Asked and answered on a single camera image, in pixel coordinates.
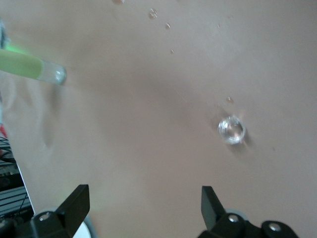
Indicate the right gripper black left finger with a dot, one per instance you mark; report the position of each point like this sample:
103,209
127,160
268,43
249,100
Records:
67,218

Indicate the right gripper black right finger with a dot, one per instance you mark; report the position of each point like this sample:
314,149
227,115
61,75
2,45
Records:
223,225

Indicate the clear glass measuring cup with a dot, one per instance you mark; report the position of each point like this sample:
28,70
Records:
231,130

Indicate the brown table cover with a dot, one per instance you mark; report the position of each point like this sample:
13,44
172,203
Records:
148,99

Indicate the glass bottle with green sleeve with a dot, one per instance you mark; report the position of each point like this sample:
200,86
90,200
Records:
22,65

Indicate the small liquid droplet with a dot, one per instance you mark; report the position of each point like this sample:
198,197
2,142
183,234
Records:
153,14

